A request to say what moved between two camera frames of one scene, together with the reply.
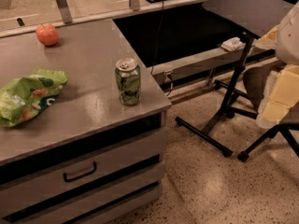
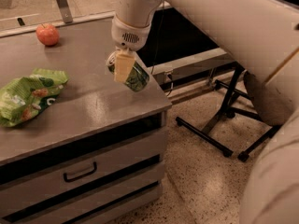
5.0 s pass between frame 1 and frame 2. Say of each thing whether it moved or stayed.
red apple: stayed
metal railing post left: stayed
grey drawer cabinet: stayed
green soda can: moved
